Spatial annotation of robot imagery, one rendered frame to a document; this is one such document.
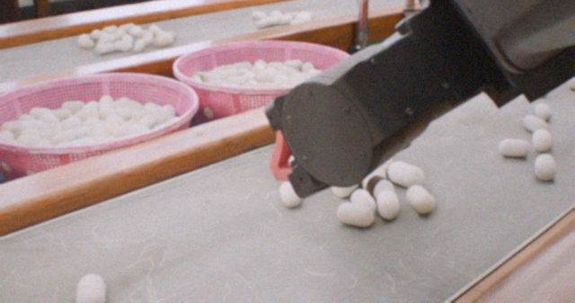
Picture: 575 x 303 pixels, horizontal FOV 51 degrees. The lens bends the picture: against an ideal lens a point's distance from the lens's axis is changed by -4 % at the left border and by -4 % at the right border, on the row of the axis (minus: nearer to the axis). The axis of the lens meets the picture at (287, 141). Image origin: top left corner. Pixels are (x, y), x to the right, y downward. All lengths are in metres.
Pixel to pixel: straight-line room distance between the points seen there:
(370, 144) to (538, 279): 0.20
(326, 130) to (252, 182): 0.31
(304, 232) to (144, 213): 0.14
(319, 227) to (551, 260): 0.19
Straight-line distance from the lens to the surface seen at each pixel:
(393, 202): 0.54
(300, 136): 0.32
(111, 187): 0.59
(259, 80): 0.93
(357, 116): 0.29
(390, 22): 1.33
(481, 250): 0.52
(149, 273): 0.48
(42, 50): 1.20
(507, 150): 0.69
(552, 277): 0.46
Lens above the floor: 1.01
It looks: 22 degrees down
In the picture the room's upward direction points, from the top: straight up
